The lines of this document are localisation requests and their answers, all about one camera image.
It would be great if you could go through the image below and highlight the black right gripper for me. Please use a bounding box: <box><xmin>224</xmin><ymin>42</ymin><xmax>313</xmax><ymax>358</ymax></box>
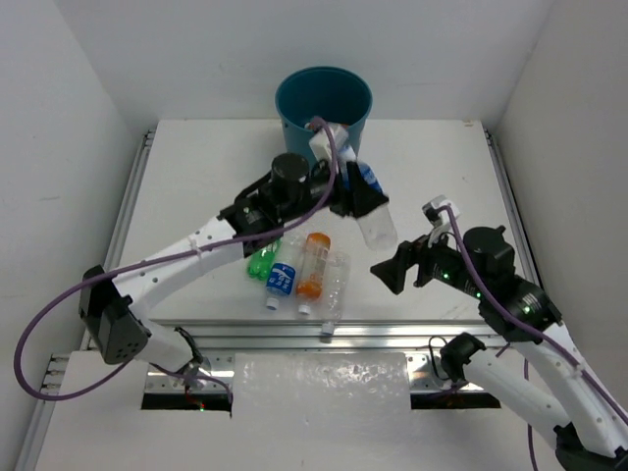
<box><xmin>370</xmin><ymin>219</ymin><xmax>485</xmax><ymax>298</ymax></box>

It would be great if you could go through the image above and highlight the clear ribbed plastic bottle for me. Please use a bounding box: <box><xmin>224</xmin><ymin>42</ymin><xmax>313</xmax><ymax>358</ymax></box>
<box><xmin>319</xmin><ymin>251</ymin><xmax>351</xmax><ymax>338</ymax></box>

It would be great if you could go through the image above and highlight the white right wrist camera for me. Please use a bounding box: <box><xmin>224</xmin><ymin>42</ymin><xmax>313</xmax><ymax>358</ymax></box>
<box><xmin>422</xmin><ymin>195</ymin><xmax>460</xmax><ymax>228</ymax></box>

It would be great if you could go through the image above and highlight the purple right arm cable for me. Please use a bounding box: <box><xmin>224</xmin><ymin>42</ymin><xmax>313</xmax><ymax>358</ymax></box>
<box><xmin>439</xmin><ymin>204</ymin><xmax>628</xmax><ymax>471</ymax></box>

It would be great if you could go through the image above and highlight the aluminium table frame rail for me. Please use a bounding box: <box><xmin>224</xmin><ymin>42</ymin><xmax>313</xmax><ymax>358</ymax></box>
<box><xmin>16</xmin><ymin>120</ymin><xmax>532</xmax><ymax>470</ymax></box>

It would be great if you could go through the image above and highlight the orange label plastic bottle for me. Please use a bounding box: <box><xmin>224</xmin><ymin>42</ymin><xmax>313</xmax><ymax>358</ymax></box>
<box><xmin>296</xmin><ymin>233</ymin><xmax>331</xmax><ymax>315</ymax></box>

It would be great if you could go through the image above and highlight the teal plastic bin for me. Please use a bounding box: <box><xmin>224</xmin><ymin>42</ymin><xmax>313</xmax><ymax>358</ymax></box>
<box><xmin>275</xmin><ymin>66</ymin><xmax>373</xmax><ymax>165</ymax></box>

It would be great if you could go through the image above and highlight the white foam front panel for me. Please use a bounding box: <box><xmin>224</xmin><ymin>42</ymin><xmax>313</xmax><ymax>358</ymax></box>
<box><xmin>233</xmin><ymin>351</ymin><xmax>410</xmax><ymax>419</ymax></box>

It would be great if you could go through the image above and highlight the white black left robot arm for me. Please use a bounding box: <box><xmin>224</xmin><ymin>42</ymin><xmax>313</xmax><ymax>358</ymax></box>
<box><xmin>79</xmin><ymin>153</ymin><xmax>365</xmax><ymax>375</ymax></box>

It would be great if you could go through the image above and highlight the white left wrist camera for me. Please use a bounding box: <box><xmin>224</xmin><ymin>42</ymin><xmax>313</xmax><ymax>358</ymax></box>
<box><xmin>309</xmin><ymin>123</ymin><xmax>348</xmax><ymax>161</ymax></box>

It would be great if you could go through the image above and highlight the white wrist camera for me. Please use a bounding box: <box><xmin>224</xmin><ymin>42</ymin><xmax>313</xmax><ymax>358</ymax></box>
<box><xmin>422</xmin><ymin>195</ymin><xmax>460</xmax><ymax>228</ymax></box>
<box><xmin>309</xmin><ymin>123</ymin><xmax>348</xmax><ymax>161</ymax></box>

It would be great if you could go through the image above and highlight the blue label clear bottle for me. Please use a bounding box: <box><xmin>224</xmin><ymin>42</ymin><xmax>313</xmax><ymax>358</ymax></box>
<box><xmin>339</xmin><ymin>144</ymin><xmax>397</xmax><ymax>251</ymax></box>

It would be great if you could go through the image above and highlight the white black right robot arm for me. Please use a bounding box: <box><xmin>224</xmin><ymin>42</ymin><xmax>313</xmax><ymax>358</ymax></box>
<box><xmin>371</xmin><ymin>196</ymin><xmax>627</xmax><ymax>470</ymax></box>

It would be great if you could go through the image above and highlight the green plastic soda bottle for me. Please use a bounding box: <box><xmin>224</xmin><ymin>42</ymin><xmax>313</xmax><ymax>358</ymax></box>
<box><xmin>246</xmin><ymin>239</ymin><xmax>282</xmax><ymax>283</ymax></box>

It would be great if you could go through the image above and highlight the blue label water bottle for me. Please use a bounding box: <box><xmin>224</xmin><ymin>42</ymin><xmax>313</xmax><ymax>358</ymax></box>
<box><xmin>265</xmin><ymin>234</ymin><xmax>305</xmax><ymax>310</ymax></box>

